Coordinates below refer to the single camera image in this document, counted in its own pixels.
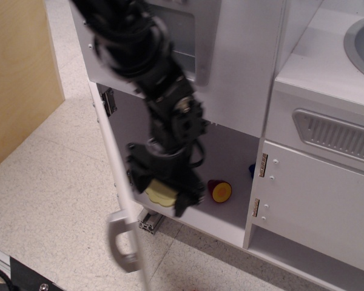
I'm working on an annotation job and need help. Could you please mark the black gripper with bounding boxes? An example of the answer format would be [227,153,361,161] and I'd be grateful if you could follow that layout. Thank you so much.
[127,142,205,217]

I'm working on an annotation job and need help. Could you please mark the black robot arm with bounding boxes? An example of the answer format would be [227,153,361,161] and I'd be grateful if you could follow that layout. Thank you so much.
[75,1,207,217]

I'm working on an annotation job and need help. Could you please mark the blue toy item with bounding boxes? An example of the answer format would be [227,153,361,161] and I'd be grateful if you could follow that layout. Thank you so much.
[248,163,256,179]

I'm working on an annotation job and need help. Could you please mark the white cupboard door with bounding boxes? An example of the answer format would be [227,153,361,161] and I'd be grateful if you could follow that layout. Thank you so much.
[252,142,364,270]

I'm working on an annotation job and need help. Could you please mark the yellow toy food slice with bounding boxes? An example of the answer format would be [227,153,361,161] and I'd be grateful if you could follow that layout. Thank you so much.
[144,179,178,207]

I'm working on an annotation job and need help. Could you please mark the white toy fridge cabinet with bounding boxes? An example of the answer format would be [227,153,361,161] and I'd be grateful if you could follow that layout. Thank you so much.
[69,0,323,250]

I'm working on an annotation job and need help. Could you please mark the white low fridge door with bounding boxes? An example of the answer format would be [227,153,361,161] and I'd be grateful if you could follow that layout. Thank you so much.
[88,81,150,290]

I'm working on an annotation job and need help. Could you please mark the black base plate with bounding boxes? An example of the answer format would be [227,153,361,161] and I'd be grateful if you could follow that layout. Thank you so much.
[10,257,64,291]

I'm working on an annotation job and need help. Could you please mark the silver ice dispenser panel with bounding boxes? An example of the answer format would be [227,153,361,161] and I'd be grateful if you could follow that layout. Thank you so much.
[148,1,221,86]

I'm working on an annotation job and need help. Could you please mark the upper brass hinge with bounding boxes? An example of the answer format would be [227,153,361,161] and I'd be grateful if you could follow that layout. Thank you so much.
[259,153,268,178]

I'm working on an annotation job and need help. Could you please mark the silver fridge door hinge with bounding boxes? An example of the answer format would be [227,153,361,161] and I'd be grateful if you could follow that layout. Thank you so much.
[97,84,117,118]

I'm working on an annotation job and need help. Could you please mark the lower brass hinge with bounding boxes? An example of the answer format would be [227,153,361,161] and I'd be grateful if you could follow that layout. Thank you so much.
[252,198,260,217]

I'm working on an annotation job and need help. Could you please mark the wooden board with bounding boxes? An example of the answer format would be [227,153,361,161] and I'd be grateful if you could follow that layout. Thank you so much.
[0,1,64,163]

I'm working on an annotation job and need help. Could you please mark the grey sink bowl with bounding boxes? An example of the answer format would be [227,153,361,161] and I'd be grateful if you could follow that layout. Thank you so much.
[343,18,364,74]

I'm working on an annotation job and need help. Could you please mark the white counter unit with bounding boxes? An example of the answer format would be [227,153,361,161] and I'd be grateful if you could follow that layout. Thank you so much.
[244,1,364,290]

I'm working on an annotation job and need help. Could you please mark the aluminium extrusion bar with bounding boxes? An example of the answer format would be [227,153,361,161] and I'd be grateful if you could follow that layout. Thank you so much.
[138,208,164,235]

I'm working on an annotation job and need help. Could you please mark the silver fridge door handle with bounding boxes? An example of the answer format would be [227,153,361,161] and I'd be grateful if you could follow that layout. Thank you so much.
[107,210,141,273]

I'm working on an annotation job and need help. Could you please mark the silver vent grille panel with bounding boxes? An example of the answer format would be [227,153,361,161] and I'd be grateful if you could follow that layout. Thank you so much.
[292,109,364,161]

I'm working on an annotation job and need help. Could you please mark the brass hinge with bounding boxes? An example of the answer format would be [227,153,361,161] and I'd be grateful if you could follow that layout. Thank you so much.
[259,153,268,178]
[252,198,260,217]

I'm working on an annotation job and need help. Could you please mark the red yellow toy fruit half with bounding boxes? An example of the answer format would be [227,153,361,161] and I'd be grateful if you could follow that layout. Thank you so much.
[207,179,232,203]

